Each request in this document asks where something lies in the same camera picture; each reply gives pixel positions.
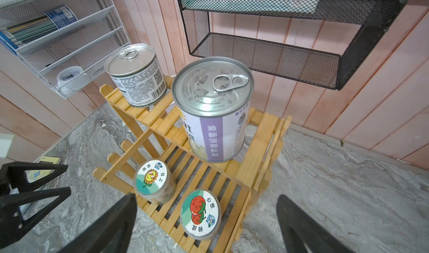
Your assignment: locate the black mesh wall basket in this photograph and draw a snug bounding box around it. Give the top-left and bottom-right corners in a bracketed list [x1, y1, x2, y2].
[177, 0, 408, 90]

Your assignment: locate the tomato lid seed jar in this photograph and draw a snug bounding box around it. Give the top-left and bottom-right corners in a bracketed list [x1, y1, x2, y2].
[180, 189, 222, 241]

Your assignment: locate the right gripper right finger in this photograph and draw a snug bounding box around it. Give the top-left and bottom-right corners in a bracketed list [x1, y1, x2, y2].
[276, 195, 353, 253]

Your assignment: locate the white tape roll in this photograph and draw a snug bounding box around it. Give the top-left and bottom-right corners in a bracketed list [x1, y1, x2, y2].
[56, 66, 87, 94]

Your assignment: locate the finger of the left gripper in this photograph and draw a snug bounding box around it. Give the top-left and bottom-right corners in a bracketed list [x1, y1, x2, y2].
[1, 161, 68, 193]
[0, 186, 72, 250]

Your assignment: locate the white wire wall rack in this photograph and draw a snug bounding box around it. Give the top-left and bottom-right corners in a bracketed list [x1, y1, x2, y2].
[1, 0, 130, 99]

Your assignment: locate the bamboo two-tier shelf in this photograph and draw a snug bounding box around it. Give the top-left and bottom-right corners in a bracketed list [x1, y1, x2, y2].
[93, 85, 292, 253]

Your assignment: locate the yellow calculator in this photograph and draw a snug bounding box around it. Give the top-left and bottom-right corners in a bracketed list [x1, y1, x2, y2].
[20, 156, 62, 214]

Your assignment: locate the sunflower lid seed jar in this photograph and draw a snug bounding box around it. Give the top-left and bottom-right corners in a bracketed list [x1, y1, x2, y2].
[134, 159, 176, 204]

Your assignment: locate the purple label tin can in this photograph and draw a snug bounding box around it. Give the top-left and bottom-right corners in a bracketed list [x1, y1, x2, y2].
[172, 57, 254, 163]

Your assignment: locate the blue lid pencil tube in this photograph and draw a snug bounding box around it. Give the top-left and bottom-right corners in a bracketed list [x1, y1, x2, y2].
[1, 5, 78, 51]

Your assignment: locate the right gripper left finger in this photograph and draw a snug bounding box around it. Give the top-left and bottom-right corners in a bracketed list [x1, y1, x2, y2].
[60, 193, 137, 253]

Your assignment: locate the silver tin can barcode label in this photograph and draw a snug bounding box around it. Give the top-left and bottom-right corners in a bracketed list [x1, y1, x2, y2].
[104, 43, 167, 108]

